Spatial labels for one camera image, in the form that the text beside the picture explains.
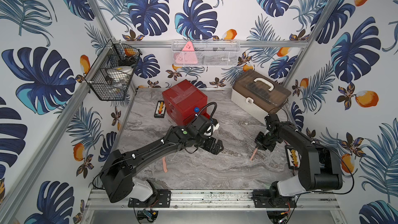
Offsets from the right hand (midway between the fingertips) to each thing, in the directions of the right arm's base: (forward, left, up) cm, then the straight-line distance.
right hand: (257, 145), depth 89 cm
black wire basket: (+43, +84, +32) cm, 100 cm away
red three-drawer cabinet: (+17, +42, +19) cm, 49 cm away
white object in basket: (+23, +74, +33) cm, 84 cm away
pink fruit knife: (-10, +52, -3) cm, 53 cm away
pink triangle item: (+40, +40, +33) cm, 65 cm away
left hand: (-6, +24, +14) cm, 28 cm away
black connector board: (+26, +61, 0) cm, 66 cm away
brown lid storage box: (+25, -2, +16) cm, 30 cm away
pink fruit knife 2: (-5, +3, 0) cm, 6 cm away
